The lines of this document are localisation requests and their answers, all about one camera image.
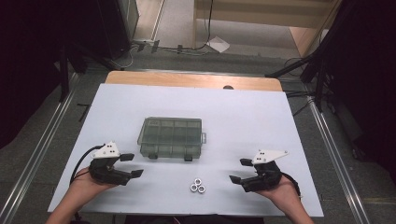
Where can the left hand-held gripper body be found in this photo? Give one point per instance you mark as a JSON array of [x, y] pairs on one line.
[[106, 171]]

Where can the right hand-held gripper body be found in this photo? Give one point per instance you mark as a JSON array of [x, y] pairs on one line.
[[264, 177]]

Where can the clear grey compartment box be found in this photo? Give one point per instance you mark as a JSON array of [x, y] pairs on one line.
[[171, 137]]

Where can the person's right hand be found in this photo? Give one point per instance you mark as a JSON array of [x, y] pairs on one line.
[[285, 193]]

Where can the person's left hand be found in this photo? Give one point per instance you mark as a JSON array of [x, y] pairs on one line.
[[85, 186]]

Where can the white table sheet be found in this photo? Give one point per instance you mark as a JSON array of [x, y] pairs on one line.
[[249, 124]]

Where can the person's dark clothing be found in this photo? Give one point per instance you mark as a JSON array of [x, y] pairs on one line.
[[193, 219]]

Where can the white paper sheet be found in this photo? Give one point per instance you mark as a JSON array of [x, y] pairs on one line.
[[219, 44]]

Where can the black metal stand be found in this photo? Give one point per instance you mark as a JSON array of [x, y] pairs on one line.
[[311, 53]]

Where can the dark cabinet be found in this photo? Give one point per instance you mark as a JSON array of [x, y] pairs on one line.
[[115, 28]]

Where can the light wooden furniture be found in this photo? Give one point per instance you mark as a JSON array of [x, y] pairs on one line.
[[264, 14]]

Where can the metal floor rail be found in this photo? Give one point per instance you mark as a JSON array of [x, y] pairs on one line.
[[40, 149], [336, 158]]

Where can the black metal post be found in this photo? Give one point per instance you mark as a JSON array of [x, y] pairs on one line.
[[64, 74]]

